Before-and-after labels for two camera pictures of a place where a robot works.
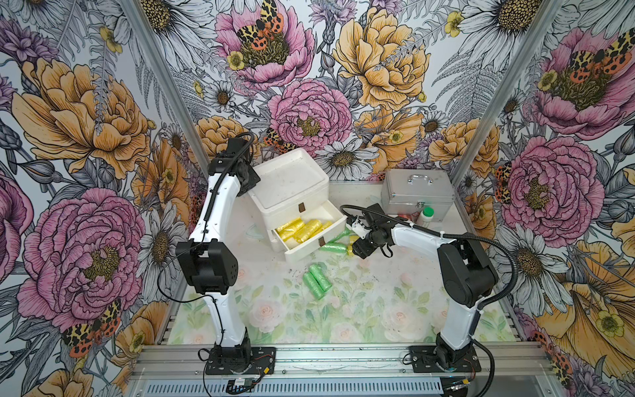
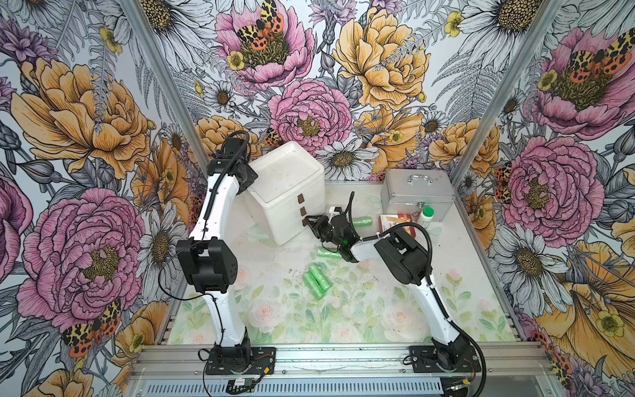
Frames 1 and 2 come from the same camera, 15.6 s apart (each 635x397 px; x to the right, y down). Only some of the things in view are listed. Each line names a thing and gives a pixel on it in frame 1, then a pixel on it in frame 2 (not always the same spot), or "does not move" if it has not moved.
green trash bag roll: [316, 281] does not move
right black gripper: [362, 250] to [317, 226]
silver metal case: [408, 192] does not move
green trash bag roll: [317, 280] does not move
